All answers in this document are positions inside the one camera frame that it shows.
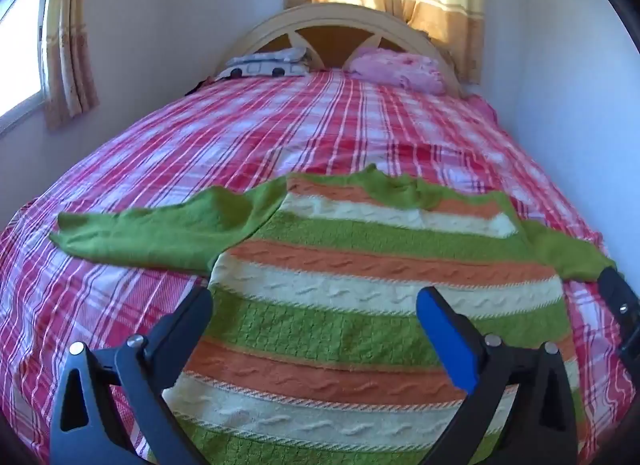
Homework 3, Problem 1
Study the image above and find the beige floral side curtain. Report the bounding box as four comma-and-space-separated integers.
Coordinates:
44, 0, 99, 132

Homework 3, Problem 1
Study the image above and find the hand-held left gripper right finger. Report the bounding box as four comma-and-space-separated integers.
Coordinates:
416, 286, 583, 465

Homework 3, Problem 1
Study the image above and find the yellow orange window curtain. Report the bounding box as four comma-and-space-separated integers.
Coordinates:
284, 0, 486, 84

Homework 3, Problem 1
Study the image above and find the pink cloth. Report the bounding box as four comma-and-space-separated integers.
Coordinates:
469, 94, 502, 122

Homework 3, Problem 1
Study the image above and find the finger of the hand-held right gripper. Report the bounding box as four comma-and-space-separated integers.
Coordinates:
597, 267, 640, 361

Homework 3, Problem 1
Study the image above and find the cream wooden headboard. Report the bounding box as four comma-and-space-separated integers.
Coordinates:
215, 2, 463, 96

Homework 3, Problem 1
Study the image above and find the pink floral pillow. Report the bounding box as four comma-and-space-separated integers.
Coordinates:
348, 48, 447, 94

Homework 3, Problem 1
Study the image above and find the bed with red plaid sheet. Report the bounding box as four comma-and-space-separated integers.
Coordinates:
0, 68, 640, 465

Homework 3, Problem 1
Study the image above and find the green striped knit sweater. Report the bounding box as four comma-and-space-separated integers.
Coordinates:
50, 164, 618, 465

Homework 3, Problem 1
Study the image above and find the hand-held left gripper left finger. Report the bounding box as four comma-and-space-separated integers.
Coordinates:
49, 286, 215, 465

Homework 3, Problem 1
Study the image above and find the white patterned pillow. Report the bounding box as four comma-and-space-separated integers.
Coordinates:
217, 46, 311, 80

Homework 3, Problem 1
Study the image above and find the dark cloth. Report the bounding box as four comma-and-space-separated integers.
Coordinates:
184, 76, 217, 97

